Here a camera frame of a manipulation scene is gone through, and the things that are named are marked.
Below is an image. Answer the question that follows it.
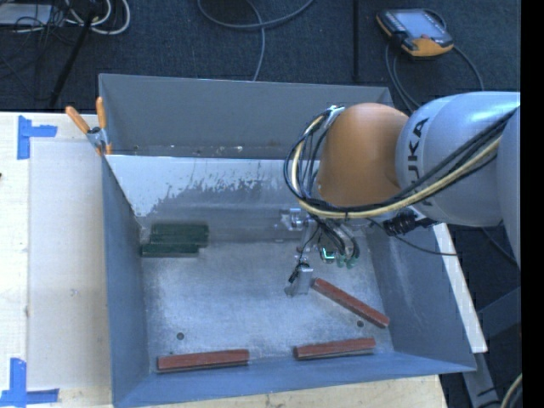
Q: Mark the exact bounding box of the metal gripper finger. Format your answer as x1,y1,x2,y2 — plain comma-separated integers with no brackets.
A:
279,207,308,232
283,266,316,298

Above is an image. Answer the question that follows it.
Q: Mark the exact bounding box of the red-brown flat block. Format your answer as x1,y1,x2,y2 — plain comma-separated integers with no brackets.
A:
156,348,252,374
292,337,377,361
311,277,391,330

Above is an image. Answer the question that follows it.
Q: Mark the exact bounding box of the grey metal bin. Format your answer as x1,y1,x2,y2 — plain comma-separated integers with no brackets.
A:
97,73,478,408

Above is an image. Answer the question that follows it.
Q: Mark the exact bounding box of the dark green flat block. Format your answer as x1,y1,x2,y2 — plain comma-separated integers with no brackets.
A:
149,222,211,247
140,242,201,258

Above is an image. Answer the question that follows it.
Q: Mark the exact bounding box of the black cylinder on white bracket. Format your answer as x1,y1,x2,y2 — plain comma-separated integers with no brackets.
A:
382,208,441,238

